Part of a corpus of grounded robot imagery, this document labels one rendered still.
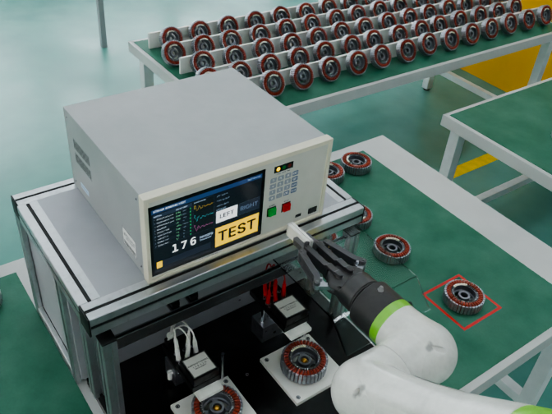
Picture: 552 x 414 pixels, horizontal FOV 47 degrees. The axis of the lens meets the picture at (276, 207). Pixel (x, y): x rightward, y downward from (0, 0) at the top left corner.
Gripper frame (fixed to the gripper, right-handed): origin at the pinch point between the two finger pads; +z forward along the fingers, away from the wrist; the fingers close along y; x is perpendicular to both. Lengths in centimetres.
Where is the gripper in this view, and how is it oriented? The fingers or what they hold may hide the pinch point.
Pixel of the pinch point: (299, 236)
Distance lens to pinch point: 127.0
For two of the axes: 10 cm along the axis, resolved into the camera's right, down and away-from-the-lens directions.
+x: 0.8, -7.9, -6.0
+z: -5.8, -5.3, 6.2
